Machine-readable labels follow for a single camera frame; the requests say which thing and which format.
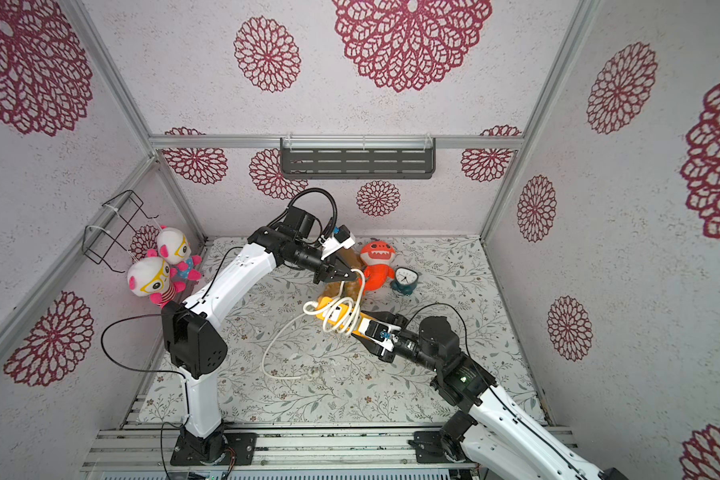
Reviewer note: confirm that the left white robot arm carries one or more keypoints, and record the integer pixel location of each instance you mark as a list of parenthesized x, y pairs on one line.
[(191, 329)]

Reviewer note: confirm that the brown gingerbread plush toy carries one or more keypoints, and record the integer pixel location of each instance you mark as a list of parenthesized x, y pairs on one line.
[(350, 259)]

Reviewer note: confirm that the orange power strip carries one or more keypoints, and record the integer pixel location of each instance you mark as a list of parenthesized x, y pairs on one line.
[(339, 315)]

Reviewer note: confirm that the red shark plush toy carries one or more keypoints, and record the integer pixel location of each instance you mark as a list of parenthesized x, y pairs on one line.
[(377, 256)]

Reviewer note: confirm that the teal alarm clock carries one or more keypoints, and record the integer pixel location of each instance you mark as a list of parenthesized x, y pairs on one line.
[(405, 281)]

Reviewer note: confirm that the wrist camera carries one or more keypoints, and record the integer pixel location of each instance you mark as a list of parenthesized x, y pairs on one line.
[(377, 336), (341, 238)]

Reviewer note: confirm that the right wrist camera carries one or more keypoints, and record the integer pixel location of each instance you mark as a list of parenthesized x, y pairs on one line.
[(377, 336)]

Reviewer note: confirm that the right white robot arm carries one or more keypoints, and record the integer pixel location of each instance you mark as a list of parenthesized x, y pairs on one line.
[(489, 428)]

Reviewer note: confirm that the pink white plush doll rear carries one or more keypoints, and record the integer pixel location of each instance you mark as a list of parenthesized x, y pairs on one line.
[(173, 247)]

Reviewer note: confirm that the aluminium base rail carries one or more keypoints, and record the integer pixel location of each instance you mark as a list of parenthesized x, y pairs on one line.
[(149, 447)]

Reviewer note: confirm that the black wire basket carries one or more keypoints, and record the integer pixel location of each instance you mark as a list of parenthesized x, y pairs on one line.
[(101, 240)]

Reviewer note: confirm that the grey wall shelf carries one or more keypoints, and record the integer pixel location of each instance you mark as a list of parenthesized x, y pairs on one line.
[(361, 159)]

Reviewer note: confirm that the pink white plush doll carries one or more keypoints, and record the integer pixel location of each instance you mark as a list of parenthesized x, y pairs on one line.
[(173, 247), (152, 278)]

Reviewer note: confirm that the pink white plush doll front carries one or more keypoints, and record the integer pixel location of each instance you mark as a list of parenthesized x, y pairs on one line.
[(152, 278)]

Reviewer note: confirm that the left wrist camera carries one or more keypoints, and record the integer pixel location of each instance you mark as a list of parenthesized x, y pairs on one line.
[(341, 238)]

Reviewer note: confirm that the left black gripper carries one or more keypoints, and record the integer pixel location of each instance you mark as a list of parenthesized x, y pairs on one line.
[(332, 269)]

